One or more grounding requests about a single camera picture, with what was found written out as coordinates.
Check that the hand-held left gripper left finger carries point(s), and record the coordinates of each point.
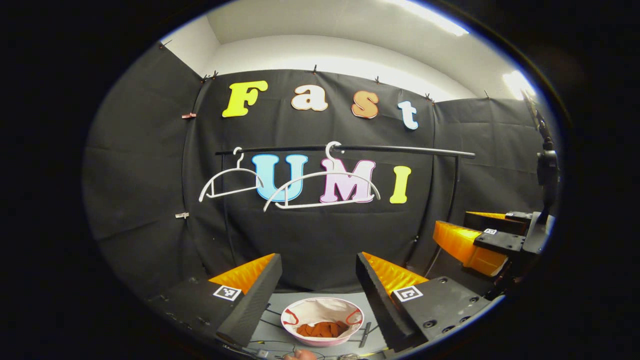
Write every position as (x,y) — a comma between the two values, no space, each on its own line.
(257,295)

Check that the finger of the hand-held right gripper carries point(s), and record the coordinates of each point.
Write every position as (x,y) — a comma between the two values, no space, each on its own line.
(465,245)
(492,222)

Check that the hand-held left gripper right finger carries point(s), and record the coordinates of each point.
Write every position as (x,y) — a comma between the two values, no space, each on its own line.
(377,295)

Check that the pink white laundry hamper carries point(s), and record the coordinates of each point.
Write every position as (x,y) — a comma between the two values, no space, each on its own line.
(320,307)

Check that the white plastic clothes hanger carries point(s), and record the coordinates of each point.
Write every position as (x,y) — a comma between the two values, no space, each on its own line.
(320,175)

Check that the black clothes rack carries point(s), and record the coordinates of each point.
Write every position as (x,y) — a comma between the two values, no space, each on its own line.
(400,149)

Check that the empty white plastic hanger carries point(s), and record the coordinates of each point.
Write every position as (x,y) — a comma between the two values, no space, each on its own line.
(227,172)

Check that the small black T-shaped tool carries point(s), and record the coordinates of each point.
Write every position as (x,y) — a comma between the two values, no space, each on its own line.
(365,334)

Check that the small ceiling light panel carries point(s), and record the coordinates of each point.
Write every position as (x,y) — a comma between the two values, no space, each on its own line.
(517,82)

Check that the black backdrop cloth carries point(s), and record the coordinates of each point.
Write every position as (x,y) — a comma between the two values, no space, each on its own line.
(150,175)

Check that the long ceiling light panel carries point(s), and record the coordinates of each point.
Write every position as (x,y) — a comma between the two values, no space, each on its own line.
(435,15)

